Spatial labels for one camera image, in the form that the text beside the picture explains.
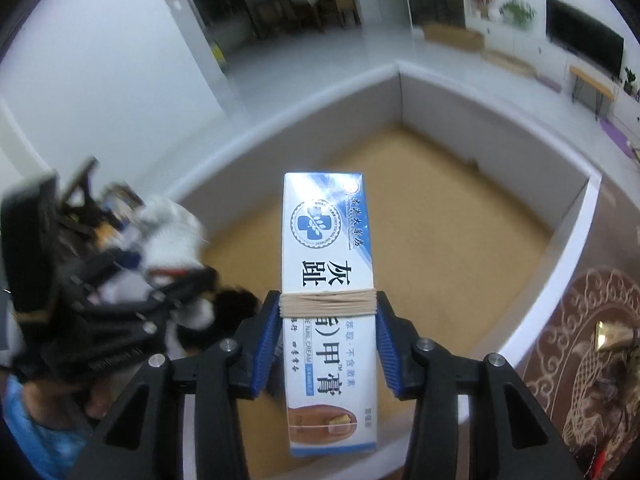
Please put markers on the orange topped bench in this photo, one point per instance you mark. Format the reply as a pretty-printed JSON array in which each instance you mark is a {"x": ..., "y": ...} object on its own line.
[{"x": 592, "y": 80}]

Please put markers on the white storage box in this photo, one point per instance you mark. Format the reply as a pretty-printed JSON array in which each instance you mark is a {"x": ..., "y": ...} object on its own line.
[{"x": 450, "y": 110}]

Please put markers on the bushy green potted plant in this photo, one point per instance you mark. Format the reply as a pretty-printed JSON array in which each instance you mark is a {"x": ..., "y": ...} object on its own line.
[{"x": 517, "y": 12}]

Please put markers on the red flower bouquet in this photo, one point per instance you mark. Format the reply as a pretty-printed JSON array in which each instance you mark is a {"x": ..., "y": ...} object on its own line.
[{"x": 481, "y": 0}]

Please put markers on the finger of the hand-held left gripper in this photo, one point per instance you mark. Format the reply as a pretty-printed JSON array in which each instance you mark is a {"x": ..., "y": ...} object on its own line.
[
  {"x": 131, "y": 260},
  {"x": 125, "y": 337}
]

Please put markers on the white knitted item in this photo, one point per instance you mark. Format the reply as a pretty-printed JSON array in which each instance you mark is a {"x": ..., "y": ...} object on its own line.
[{"x": 170, "y": 230}]

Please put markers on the gold cosmetic tube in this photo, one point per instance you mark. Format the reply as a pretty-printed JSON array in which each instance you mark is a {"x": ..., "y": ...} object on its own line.
[{"x": 612, "y": 336}]

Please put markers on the white television cabinet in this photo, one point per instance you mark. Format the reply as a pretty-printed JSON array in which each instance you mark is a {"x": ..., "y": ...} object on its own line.
[{"x": 550, "y": 57}]

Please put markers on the small potted plant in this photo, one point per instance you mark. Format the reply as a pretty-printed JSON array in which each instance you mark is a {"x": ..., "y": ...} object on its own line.
[{"x": 630, "y": 80}]

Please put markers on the brown cardboard carton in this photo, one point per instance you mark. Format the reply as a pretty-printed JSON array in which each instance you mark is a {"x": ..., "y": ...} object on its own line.
[{"x": 452, "y": 37}]

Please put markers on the blue white ointment box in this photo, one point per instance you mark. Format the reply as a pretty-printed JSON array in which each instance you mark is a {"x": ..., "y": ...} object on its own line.
[{"x": 325, "y": 240}]

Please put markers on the person's left hand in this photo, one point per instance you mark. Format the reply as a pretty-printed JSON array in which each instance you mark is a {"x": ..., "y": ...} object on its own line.
[{"x": 60, "y": 400}]

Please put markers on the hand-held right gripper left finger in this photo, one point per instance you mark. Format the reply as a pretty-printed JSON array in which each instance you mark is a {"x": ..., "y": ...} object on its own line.
[{"x": 265, "y": 340}]

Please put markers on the black television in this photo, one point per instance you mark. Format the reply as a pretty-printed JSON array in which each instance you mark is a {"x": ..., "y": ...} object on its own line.
[{"x": 582, "y": 32}]

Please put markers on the black velvet scrunchie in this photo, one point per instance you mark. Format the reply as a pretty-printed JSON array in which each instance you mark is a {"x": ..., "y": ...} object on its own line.
[{"x": 235, "y": 305}]

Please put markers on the beige rubber band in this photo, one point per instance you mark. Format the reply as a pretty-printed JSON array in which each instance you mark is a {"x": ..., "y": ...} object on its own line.
[{"x": 325, "y": 302}]

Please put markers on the person's blue clothing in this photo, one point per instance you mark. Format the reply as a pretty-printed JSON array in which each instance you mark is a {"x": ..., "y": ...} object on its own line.
[{"x": 35, "y": 445}]

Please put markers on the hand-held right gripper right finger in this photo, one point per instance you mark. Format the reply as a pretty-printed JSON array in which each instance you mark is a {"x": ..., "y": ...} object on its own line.
[{"x": 387, "y": 340}]

